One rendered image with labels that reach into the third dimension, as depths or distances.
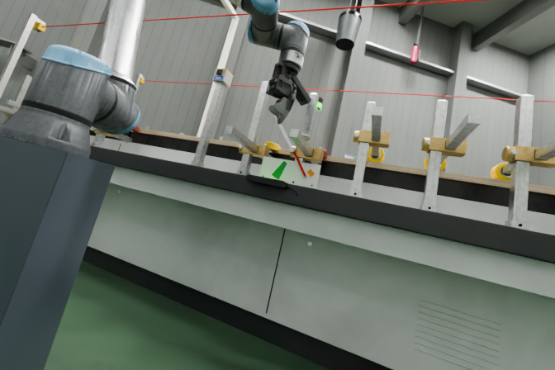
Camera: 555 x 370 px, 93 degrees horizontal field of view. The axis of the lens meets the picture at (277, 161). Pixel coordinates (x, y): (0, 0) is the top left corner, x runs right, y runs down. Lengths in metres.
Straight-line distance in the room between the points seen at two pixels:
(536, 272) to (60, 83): 1.43
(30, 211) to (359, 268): 1.11
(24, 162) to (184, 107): 5.31
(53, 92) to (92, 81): 0.09
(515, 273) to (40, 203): 1.29
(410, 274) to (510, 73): 8.92
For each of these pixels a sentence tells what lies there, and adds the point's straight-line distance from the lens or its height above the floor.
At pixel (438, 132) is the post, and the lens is 1.14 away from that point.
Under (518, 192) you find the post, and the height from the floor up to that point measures 0.82.
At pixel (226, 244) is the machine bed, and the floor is 0.36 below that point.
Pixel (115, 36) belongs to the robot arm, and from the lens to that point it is 1.12.
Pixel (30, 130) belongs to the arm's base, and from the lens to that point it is 0.84.
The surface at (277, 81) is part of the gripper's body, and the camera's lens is 0.93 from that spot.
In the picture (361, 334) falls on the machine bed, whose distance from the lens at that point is 1.33.
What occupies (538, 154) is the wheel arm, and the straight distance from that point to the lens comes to 1.17.
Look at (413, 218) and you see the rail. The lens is 1.04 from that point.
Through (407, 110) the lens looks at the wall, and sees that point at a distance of 7.34.
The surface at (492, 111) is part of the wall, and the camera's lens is 9.01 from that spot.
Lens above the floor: 0.58
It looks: 10 degrees up
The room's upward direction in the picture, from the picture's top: 13 degrees clockwise
